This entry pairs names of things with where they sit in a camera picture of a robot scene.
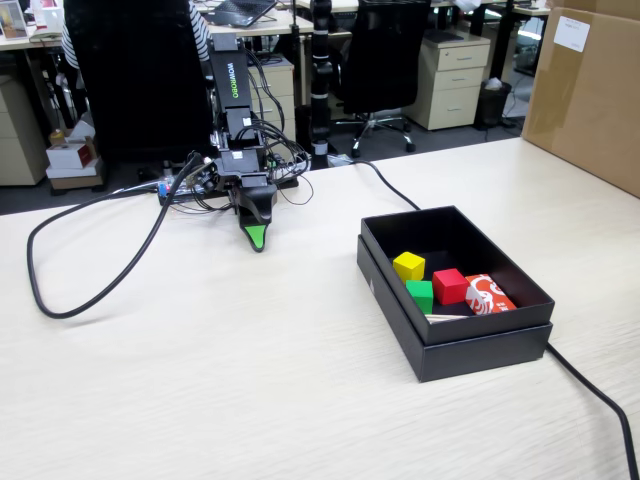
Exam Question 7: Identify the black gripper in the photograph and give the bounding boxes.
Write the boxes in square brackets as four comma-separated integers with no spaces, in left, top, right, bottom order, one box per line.
[215,147,279,253]

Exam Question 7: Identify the yellow cube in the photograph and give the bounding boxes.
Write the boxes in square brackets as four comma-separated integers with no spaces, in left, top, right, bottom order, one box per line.
[392,251,426,282]

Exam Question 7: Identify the flat brown white tray box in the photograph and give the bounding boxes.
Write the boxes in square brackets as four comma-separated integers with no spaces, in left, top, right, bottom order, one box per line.
[45,159,106,192]

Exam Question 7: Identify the small white red box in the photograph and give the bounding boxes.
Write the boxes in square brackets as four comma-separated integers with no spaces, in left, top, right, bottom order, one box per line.
[46,142,99,171]

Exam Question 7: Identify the red white printed box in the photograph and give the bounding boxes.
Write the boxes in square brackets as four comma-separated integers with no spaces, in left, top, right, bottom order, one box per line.
[464,273,519,316]

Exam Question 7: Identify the large brown cardboard box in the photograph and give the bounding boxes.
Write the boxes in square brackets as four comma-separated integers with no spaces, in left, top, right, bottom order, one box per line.
[520,0,640,199]

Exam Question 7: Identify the black pole white bands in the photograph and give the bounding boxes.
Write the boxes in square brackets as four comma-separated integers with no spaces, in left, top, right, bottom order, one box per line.
[308,0,335,171]

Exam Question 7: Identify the green cube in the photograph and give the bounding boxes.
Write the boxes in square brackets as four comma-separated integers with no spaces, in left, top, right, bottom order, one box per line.
[404,279,435,315]

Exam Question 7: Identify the wide black mesh office chair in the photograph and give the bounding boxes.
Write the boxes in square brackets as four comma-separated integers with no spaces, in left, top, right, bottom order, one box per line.
[63,0,216,181]

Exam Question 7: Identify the person in striped shirt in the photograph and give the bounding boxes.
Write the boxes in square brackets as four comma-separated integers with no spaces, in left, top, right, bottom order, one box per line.
[59,0,216,69]

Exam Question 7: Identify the beige office desk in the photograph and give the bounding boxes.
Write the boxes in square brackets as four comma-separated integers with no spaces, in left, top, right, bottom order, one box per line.
[0,7,316,51]

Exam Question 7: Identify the red cube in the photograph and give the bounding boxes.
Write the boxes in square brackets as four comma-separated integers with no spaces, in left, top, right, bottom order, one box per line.
[432,268,471,306]

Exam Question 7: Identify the black laptop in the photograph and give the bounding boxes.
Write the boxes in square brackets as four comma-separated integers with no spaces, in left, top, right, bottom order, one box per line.
[203,0,279,29]

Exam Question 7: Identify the beige side cabinet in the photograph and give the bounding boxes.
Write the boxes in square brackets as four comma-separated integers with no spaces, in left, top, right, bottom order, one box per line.
[0,74,50,187]

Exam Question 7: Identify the black trash bin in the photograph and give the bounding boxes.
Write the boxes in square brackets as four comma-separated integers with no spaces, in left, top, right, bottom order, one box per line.
[474,78,514,129]

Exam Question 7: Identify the framed picture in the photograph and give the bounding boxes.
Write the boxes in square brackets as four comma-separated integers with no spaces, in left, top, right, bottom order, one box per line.
[0,0,30,40]

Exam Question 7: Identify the small circuit board camera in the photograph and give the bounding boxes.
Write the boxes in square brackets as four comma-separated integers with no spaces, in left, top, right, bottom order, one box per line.
[189,159,219,194]

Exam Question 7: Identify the thin black servo wires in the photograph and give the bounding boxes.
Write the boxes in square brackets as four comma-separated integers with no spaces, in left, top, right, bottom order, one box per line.
[234,47,315,211]

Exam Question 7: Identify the black sleeved camera cable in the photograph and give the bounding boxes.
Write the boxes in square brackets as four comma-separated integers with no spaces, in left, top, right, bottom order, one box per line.
[25,152,206,320]

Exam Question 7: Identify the beige pedestal with keyhole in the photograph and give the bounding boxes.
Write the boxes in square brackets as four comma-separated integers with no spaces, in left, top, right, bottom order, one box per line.
[247,55,296,144]

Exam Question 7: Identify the beige three drawer pedestal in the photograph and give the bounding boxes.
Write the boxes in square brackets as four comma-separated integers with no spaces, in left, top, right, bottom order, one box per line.
[403,30,492,132]

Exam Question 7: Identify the thick black power cable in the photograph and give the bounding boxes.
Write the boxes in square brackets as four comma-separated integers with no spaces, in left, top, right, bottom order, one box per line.
[344,159,640,480]

